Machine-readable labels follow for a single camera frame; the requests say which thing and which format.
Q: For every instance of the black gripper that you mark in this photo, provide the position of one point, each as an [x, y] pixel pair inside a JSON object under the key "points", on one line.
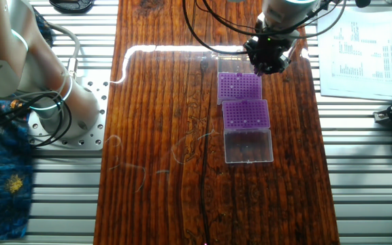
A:
{"points": [[267, 52]]}

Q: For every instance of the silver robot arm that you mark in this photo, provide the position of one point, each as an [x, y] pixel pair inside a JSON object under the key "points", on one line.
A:
{"points": [[12, 68]]}

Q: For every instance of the purple pipette tip box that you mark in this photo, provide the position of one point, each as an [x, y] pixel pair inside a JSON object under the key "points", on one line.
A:
{"points": [[237, 88], [250, 115]]}

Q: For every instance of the white printed paper sheet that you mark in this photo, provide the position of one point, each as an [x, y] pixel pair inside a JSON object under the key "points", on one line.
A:
{"points": [[359, 51]]}

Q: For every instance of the brown wooden board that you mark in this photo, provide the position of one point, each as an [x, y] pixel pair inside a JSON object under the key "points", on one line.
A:
{"points": [[148, 170]]}

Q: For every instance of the black C-clamp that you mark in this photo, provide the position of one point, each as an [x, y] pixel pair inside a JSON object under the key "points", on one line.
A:
{"points": [[71, 7]]}

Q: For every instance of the blue patterned cloth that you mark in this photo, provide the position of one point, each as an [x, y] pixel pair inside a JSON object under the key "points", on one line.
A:
{"points": [[2, 190]]}

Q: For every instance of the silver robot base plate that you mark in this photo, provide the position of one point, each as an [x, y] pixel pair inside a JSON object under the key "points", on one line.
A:
{"points": [[94, 136]]}

